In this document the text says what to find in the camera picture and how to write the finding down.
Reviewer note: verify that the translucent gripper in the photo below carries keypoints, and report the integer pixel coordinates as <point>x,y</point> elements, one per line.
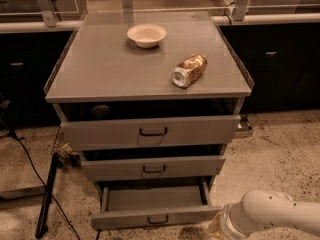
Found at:
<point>225,219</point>

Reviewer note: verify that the grey bottom drawer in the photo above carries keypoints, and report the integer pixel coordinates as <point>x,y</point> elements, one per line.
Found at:
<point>154,202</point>

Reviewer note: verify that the grey drawer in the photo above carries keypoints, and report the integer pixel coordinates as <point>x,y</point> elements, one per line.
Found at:
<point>142,124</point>
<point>152,163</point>
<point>154,202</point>

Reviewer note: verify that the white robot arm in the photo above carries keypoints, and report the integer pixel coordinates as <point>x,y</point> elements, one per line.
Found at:
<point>259,211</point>

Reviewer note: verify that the grey middle drawer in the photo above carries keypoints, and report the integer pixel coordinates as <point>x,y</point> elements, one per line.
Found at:
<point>152,163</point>

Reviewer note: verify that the grey drawer cabinet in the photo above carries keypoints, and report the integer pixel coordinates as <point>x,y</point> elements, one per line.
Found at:
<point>103,65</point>

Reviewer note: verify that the round dark object in drawer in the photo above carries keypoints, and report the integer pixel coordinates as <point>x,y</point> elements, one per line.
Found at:
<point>100,112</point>

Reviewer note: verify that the grey top drawer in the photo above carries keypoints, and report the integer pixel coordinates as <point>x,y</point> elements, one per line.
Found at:
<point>142,124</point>

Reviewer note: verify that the gold soda can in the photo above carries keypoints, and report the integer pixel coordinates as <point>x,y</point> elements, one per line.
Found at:
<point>189,70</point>

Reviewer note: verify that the black bar on floor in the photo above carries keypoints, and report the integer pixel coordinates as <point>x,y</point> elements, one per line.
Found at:
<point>47,197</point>

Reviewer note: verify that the dark counter cabinets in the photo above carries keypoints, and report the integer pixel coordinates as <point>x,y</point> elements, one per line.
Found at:
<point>283,60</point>

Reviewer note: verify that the white paper bowl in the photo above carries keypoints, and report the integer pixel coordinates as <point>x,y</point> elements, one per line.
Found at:
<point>146,35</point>

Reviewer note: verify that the wire basket on floor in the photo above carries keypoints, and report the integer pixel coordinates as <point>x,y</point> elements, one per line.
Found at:
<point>62,149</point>

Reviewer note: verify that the grey metal post right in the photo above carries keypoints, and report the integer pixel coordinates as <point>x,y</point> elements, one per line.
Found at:
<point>239,10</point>

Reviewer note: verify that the grey metal post left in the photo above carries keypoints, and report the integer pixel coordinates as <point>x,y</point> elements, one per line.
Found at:
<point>47,13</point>

